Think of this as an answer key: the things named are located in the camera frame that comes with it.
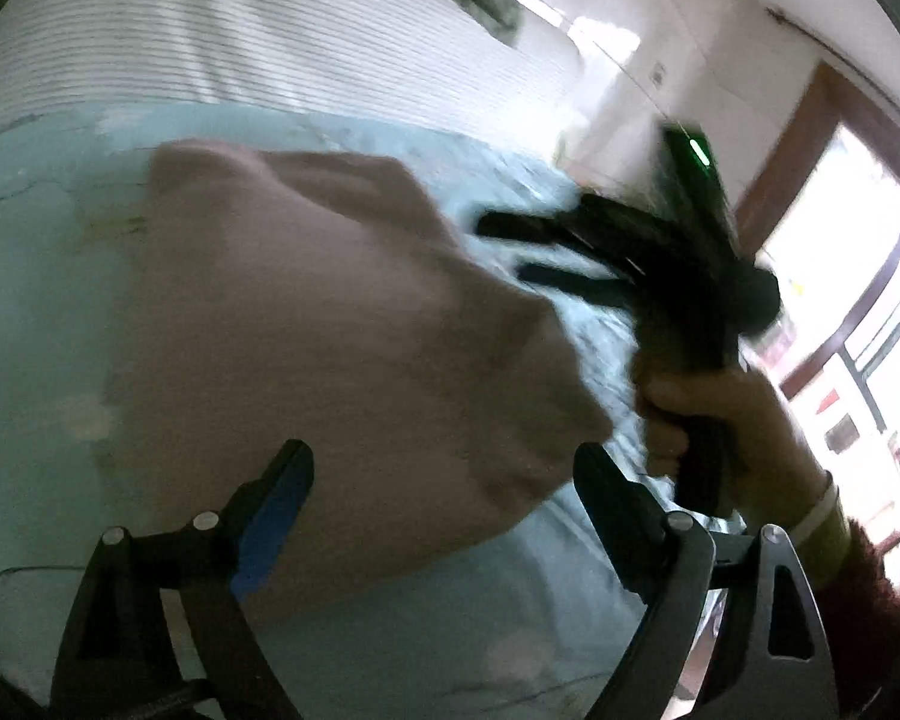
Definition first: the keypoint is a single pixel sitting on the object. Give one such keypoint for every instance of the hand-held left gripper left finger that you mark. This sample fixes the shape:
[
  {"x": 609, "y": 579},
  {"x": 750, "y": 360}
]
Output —
[{"x": 266, "y": 540}]

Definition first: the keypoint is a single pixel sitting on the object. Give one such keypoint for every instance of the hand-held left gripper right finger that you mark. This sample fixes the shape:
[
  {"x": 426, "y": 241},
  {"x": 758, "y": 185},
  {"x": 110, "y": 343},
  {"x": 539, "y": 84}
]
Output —
[{"x": 615, "y": 510}]

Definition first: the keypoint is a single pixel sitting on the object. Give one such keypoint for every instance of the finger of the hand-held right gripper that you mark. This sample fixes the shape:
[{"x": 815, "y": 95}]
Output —
[
  {"x": 532, "y": 227},
  {"x": 570, "y": 286}
]

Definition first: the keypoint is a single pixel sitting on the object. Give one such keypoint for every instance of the pink knit sweater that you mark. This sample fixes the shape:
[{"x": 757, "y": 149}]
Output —
[{"x": 330, "y": 360}]

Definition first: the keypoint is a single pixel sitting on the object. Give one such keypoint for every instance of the person's right forearm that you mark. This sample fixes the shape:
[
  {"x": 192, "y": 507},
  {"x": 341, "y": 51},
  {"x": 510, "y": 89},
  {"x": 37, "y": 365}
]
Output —
[{"x": 862, "y": 600}]

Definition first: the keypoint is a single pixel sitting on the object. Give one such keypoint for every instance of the person's right hand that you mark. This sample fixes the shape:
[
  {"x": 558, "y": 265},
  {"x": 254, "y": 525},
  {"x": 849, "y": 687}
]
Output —
[{"x": 750, "y": 435}]

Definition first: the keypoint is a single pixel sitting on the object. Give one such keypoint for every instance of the brown framed window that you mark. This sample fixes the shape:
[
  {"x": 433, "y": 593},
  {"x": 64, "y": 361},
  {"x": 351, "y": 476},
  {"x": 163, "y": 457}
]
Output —
[{"x": 870, "y": 277}]

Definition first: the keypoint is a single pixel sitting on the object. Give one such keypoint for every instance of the white striped mattress cover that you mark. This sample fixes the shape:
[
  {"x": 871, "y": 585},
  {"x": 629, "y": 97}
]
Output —
[{"x": 255, "y": 22}]

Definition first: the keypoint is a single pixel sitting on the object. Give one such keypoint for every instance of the light blue floral quilt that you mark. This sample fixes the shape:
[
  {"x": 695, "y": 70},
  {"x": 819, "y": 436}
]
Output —
[{"x": 45, "y": 255}]

